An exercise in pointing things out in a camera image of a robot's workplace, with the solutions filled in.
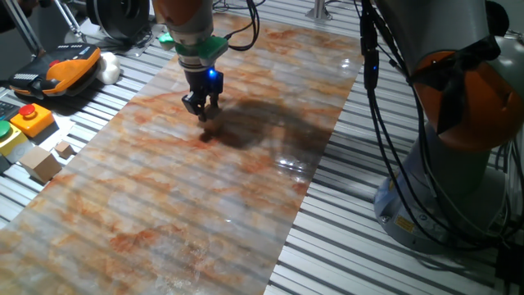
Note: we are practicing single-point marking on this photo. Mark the orange marble pattern mat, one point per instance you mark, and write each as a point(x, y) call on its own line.
point(184, 184)

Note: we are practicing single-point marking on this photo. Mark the black round spool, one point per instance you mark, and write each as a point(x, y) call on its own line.
point(118, 16)

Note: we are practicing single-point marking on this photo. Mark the thick grey metal strut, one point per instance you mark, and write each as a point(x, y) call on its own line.
point(24, 26)

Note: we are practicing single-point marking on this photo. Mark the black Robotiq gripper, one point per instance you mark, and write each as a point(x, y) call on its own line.
point(204, 82)

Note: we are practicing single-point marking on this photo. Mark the tiny wooden cube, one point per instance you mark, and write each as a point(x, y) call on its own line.
point(64, 149)

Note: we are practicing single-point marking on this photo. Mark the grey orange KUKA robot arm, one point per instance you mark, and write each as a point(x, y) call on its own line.
point(471, 106)

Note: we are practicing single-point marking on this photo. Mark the black computer keyboard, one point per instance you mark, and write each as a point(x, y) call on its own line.
point(8, 110)

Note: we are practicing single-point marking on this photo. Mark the orange black teach pendant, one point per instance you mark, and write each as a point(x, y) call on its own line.
point(61, 69)

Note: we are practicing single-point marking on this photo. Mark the thin grey metal strut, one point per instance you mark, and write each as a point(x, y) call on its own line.
point(69, 18)

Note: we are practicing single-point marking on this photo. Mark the green button yellow box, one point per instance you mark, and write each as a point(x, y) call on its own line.
point(12, 139)

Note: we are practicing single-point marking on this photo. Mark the grey base plate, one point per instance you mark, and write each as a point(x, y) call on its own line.
point(139, 43)

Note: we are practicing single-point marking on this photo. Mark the small wooden cube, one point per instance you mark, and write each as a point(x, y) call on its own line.
point(213, 121)

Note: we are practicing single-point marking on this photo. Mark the silver post foot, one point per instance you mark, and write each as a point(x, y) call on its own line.
point(318, 12)

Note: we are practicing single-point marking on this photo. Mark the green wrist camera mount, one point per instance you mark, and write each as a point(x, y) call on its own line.
point(213, 46)

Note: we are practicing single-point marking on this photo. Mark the white crumpled lump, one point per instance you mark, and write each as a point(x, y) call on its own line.
point(108, 67)

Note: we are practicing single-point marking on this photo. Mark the large wooden cube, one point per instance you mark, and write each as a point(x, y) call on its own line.
point(41, 164)

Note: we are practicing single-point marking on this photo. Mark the red button orange box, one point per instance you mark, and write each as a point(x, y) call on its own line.
point(32, 121)

